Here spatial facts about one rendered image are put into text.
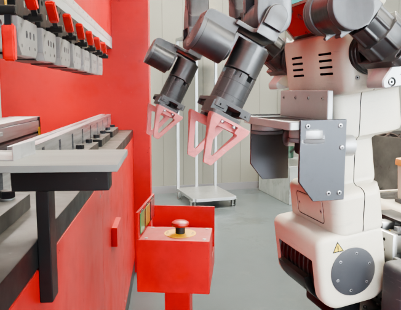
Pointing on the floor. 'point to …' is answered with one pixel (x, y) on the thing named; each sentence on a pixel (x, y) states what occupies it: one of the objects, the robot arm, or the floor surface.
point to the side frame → (94, 91)
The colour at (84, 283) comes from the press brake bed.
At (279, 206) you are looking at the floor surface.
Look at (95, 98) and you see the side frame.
